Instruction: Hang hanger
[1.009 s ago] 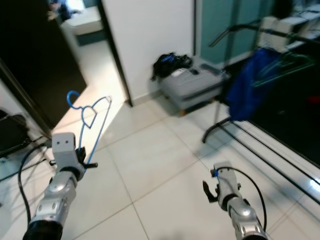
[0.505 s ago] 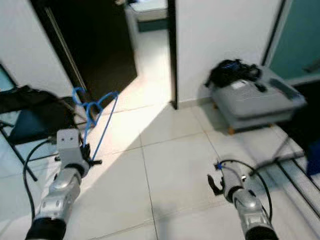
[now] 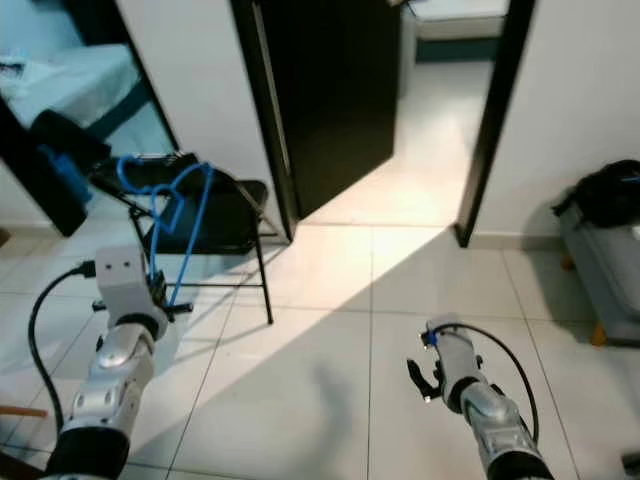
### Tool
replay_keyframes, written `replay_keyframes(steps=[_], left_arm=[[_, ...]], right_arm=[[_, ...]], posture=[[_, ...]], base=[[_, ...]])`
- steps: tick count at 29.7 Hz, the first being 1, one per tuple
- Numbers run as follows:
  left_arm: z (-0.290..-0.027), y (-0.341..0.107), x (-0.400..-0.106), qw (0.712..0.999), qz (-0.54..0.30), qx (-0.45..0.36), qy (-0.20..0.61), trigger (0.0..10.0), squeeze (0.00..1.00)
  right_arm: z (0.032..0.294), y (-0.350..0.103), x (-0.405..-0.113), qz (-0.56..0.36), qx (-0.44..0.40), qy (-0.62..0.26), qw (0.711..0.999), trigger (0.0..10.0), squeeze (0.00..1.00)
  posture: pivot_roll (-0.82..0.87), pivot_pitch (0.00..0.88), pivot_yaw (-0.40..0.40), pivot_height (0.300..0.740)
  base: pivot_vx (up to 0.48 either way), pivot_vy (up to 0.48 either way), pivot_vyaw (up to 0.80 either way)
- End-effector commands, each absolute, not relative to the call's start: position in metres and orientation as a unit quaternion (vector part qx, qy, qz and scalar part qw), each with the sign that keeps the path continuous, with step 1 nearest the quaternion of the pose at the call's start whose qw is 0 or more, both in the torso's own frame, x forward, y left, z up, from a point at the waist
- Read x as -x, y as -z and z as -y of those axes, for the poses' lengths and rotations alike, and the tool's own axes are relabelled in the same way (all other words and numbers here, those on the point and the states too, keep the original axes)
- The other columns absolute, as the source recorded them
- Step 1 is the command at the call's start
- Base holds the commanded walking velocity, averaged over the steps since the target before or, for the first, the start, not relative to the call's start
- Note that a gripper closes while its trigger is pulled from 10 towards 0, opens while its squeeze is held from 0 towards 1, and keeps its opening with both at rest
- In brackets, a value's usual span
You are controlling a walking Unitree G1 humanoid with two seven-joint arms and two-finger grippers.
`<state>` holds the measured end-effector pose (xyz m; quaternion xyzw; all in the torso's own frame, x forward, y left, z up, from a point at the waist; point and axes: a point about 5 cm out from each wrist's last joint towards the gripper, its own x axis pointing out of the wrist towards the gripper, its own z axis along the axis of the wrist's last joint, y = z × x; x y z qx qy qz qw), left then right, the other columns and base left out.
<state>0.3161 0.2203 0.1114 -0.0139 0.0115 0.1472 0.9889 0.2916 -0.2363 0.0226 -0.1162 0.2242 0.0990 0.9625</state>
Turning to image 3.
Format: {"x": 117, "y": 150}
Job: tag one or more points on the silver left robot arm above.
{"x": 110, "y": 385}

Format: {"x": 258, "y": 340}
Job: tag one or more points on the black bag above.
{"x": 80, "y": 140}

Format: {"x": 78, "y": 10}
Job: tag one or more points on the wooden stick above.
{"x": 22, "y": 411}

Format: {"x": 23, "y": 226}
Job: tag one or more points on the grey box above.
{"x": 605, "y": 270}

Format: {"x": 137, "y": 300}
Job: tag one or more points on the bed with pale sheet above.
{"x": 65, "y": 85}

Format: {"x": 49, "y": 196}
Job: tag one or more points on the black backpack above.
{"x": 610, "y": 192}

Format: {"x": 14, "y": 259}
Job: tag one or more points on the black door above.
{"x": 335, "y": 100}

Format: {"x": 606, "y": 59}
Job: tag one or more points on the white bed with teal base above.
{"x": 455, "y": 22}

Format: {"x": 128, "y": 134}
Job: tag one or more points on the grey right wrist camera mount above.
{"x": 457, "y": 355}

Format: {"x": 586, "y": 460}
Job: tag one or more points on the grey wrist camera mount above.
{"x": 457, "y": 355}
{"x": 122, "y": 280}

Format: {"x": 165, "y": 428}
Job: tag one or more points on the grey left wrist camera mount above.
{"x": 122, "y": 280}

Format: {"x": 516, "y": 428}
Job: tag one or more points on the black door frame post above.
{"x": 140, "y": 80}
{"x": 495, "y": 120}

